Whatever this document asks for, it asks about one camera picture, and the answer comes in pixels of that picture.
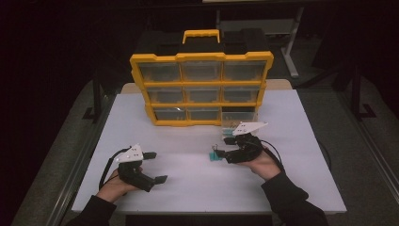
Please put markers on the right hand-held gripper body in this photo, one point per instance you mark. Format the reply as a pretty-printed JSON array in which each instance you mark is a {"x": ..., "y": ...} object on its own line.
[{"x": 246, "y": 147}]

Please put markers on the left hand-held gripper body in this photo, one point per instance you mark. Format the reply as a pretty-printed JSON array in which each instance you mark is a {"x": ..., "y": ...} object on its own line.
[{"x": 134, "y": 175}]

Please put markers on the blue binder clip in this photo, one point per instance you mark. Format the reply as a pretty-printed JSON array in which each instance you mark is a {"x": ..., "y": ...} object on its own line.
[{"x": 214, "y": 156}]

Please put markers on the clear plastic drawer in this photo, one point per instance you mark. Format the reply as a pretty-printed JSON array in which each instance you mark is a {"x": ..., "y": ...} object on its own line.
[{"x": 238, "y": 117}]

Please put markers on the person's left hand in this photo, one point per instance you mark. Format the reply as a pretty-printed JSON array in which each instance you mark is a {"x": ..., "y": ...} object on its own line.
[{"x": 116, "y": 187}]

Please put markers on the person's right hand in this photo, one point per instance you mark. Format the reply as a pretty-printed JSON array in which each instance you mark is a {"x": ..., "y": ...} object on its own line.
[{"x": 265, "y": 166}]

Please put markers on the group of closed clear drawers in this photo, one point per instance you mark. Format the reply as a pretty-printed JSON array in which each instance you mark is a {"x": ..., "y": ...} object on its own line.
[{"x": 200, "y": 71}]

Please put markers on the black floor stand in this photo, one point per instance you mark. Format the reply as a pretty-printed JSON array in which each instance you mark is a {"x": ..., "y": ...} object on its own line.
[
  {"x": 357, "y": 94},
  {"x": 96, "y": 100}
]

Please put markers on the yellow black drawer organizer cabinet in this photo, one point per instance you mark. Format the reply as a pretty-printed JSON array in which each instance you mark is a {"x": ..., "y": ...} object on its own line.
[{"x": 200, "y": 47}]

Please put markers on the white metal stand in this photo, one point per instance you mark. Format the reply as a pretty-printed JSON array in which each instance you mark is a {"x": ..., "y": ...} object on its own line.
[{"x": 290, "y": 47}]

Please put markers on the metal frame rail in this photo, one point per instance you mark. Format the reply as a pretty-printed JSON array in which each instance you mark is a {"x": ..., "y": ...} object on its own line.
[
  {"x": 78, "y": 169},
  {"x": 370, "y": 147}
]

